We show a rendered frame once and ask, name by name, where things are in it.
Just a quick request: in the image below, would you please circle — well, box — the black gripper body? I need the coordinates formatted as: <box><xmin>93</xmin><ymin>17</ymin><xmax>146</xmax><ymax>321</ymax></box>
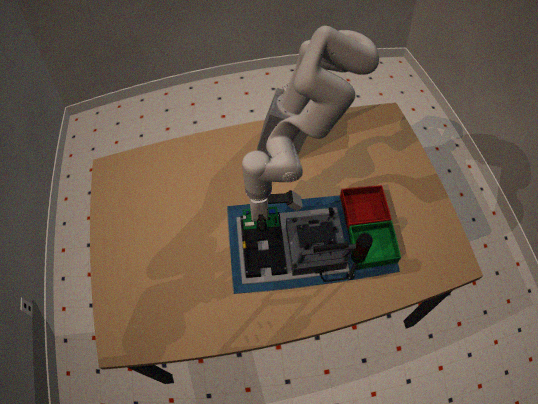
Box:
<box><xmin>246</xmin><ymin>194</ymin><xmax>270</xmax><ymax>222</ymax></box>

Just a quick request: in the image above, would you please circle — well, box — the red open-top bin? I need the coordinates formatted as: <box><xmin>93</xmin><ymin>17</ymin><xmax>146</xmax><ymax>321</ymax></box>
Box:
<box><xmin>340</xmin><ymin>185</ymin><xmax>391</xmax><ymax>230</ymax></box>

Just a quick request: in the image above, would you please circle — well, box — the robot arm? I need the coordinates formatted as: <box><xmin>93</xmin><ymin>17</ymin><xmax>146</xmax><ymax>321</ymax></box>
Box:
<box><xmin>242</xmin><ymin>26</ymin><xmax>379</xmax><ymax>211</ymax></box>

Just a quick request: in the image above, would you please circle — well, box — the green circuit board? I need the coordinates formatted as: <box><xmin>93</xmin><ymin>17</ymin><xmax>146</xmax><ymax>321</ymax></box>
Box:
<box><xmin>242</xmin><ymin>206</ymin><xmax>279</xmax><ymax>230</ymax></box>

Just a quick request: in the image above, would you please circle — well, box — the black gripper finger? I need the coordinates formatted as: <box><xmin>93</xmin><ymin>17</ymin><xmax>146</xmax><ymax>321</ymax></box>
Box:
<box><xmin>256</xmin><ymin>214</ymin><xmax>267</xmax><ymax>232</ymax></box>

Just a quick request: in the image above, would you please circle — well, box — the green bin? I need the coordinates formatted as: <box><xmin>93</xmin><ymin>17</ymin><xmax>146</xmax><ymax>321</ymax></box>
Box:
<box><xmin>348</xmin><ymin>221</ymin><xmax>401</xmax><ymax>270</ymax></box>

